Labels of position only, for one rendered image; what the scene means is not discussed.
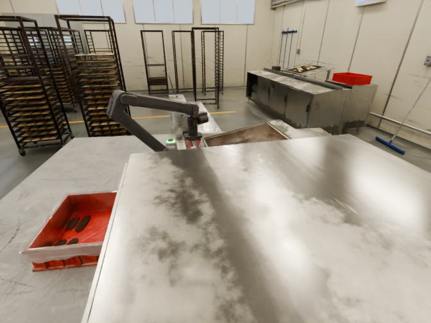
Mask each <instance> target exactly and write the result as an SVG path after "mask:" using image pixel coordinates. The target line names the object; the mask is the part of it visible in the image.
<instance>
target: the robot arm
mask: <svg viewBox="0 0 431 323"><path fill-rule="evenodd" d="M128 105H130V106H139V107H144V108H153V109H158V110H167V111H172V112H180V113H185V114H186V115H188V116H189V117H187V127H188V133H184V137H185V139H186V141H187V143H188V145H189V147H190V141H196V147H197V148H198V147H199V144H200V142H201V138H203V136H202V134H201V132H198V125H200V124H204V123H207V122H208V115H207V112H204V111H202V112H199V106H198V105H196V104H193V103H189V102H185V101H184V102H183V101H175V100H171V99H164V98H160V97H153V96H150V95H142V94H136V93H133V92H128V93H127V92H124V91H122V90H115V91H114V92H113V94H112V95H111V98H110V101H109V104H108V107H107V110H106V114H107V115H108V116H109V117H111V118H112V119H113V120H115V121H116V122H118V123H119V124H120V125H121V126H123V127H124V128H125V129H127V130H128V131H129V132H130V133H132V134H133V135H134V136H136V137H137V138H138V139H139V140H141V141H142V142H143V143H145V144H146V145H147V146H148V147H149V148H151V149H152V150H153V151H154V152H159V151H172V149H170V148H168V147H167V146H165V145H163V144H162V143H161V142H159V141H158V140H157V139H156V138H155V137H154V136H153V135H151V134H150V133H149V132H148V131H146V130H145V129H144V128H143V127H142V126H141V125H140V124H138V123H137V122H136V121H135V120H133V119H132V118H131V117H130V116H129V115H128V114H127V113H126V112H125V111H124V110H125V108H126V107H127V106H128ZM190 149H191V147H190Z"/></svg>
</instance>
